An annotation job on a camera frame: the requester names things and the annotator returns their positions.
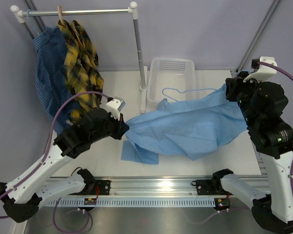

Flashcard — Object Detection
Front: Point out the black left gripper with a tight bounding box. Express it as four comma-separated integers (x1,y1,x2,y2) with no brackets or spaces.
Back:
90,111,129,143

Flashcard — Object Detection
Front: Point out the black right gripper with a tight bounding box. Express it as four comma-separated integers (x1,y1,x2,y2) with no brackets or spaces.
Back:
227,71,266,127

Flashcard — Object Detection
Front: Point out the light blue shirt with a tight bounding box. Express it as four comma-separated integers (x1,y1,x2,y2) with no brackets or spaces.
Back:
121,85,247,164

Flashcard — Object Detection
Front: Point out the light blue wire hanger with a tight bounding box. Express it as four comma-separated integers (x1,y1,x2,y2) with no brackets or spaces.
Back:
162,87,217,102

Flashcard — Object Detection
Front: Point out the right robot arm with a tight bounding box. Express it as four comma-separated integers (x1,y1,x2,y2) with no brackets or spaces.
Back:
211,72,293,234

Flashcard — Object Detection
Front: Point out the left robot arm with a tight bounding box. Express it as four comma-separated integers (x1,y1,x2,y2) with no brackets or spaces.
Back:
0,108,129,223

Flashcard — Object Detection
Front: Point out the yellow plaid shirt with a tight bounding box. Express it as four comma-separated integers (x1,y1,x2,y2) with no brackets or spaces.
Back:
58,19,105,124

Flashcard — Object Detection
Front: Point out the blue checkered shirt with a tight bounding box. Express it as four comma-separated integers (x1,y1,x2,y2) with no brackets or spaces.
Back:
33,27,72,120

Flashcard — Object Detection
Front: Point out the wooden hanger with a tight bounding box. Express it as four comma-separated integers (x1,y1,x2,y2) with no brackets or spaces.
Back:
57,5,65,26

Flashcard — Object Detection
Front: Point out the white plastic basket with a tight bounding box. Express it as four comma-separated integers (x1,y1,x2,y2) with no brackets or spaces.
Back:
147,58,197,107

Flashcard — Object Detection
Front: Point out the white clothes rack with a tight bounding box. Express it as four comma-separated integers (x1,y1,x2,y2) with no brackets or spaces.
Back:
10,1,147,114

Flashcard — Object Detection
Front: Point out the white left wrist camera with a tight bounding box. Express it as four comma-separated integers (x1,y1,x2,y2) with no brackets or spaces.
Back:
105,97,126,120

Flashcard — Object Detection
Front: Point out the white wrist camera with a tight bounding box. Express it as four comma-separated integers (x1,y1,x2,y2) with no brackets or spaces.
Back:
243,56,277,82
105,97,126,120

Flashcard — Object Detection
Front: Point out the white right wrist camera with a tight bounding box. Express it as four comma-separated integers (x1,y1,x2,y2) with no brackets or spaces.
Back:
243,56,277,82

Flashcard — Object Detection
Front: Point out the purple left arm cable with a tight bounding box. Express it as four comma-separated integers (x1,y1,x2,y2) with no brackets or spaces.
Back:
0,91,110,234

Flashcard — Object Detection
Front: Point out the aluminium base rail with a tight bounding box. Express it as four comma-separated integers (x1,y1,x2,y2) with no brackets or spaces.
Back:
39,175,269,197

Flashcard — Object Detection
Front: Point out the aluminium frame post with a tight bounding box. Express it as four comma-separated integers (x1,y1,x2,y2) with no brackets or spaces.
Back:
230,0,283,77

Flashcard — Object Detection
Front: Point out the white slotted cable duct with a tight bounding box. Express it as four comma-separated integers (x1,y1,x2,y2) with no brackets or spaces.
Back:
45,197,217,207

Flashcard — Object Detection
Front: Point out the blue wire hanger left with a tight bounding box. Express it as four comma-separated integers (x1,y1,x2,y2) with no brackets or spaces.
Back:
26,9,41,36

